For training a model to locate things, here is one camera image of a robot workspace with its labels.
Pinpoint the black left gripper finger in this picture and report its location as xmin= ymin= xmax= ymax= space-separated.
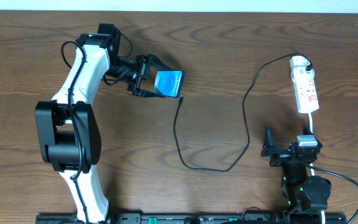
xmin=140 ymin=89 xmax=165 ymax=98
xmin=149 ymin=54 xmax=171 ymax=70

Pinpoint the blue screen smartphone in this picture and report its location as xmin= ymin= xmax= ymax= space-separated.
xmin=153 ymin=70 xmax=185 ymax=98

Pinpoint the black charging cable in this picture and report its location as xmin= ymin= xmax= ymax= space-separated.
xmin=173 ymin=52 xmax=314 ymax=173

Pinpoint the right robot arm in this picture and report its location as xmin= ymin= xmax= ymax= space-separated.
xmin=260 ymin=125 xmax=332 ymax=223

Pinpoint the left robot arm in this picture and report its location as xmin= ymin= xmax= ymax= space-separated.
xmin=35 ymin=24 xmax=170 ymax=223

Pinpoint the white power strip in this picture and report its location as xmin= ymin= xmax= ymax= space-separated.
xmin=290 ymin=55 xmax=319 ymax=114

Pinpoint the white power strip cord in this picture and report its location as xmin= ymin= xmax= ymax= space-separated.
xmin=308 ymin=112 xmax=326 ymax=224

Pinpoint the black right camera cable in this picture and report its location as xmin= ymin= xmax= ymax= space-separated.
xmin=300 ymin=161 xmax=358 ymax=224

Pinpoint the black camera cable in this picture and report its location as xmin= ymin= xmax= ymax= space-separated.
xmin=60 ymin=40 xmax=91 ymax=224
xmin=300 ymin=161 xmax=358 ymax=224

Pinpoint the black left camera cable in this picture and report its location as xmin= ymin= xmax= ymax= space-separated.
xmin=60 ymin=40 xmax=91 ymax=224

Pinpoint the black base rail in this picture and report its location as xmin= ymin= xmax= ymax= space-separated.
xmin=35 ymin=211 xmax=347 ymax=224

